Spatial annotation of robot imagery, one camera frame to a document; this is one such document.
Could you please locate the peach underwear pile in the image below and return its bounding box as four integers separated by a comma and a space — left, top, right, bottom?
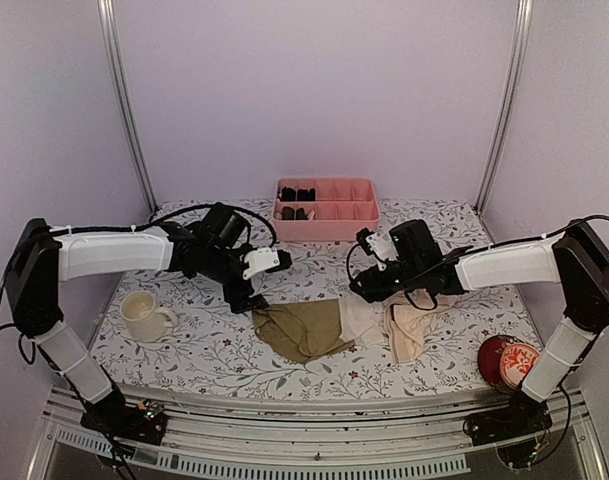
383, 290, 456, 364

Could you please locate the black rolled underwear back middle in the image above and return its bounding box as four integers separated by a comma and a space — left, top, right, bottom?
296, 189, 309, 202

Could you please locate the right aluminium frame post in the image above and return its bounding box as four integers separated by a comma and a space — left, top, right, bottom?
474, 0, 533, 216

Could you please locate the black rolled underwear front middle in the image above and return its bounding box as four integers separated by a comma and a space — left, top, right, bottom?
295, 208, 308, 221

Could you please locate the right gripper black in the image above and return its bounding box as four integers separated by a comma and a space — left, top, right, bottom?
351, 260, 425, 303

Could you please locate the left aluminium frame post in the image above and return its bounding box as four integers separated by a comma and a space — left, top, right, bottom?
97, 0, 158, 213

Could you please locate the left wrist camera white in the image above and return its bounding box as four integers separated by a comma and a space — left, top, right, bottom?
242, 247, 292, 280

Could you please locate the floral patterned table mat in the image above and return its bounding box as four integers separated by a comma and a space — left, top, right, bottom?
91, 199, 542, 402

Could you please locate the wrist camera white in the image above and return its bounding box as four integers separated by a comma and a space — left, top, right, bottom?
356, 228, 397, 271
242, 247, 292, 280

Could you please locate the cream ceramic mug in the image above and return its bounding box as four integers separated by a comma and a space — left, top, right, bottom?
120, 291, 178, 343

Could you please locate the pink compartment organizer box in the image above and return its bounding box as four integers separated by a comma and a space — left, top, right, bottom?
272, 177, 380, 242

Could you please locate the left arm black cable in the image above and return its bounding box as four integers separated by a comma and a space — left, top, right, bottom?
48, 201, 278, 251

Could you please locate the olive beige underwear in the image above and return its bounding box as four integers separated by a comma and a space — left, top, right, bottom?
252, 296, 385, 364

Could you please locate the red floral round tin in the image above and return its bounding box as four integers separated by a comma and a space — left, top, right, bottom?
477, 335, 540, 395

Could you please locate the black rolled underwear front left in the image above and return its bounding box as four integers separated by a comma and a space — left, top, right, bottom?
281, 207, 295, 221

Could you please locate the aluminium frame post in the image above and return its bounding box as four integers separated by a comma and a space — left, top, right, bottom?
97, 0, 158, 213
474, 0, 533, 216

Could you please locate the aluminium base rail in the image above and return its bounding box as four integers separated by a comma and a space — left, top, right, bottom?
25, 384, 609, 480

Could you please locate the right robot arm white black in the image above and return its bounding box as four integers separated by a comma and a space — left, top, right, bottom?
349, 218, 609, 445

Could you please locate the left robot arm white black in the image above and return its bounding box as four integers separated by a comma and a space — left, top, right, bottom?
2, 203, 290, 445

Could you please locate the black rolled underwear back left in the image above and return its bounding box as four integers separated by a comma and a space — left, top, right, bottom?
280, 187, 297, 202

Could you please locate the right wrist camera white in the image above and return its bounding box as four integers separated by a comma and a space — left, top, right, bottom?
356, 228, 397, 271

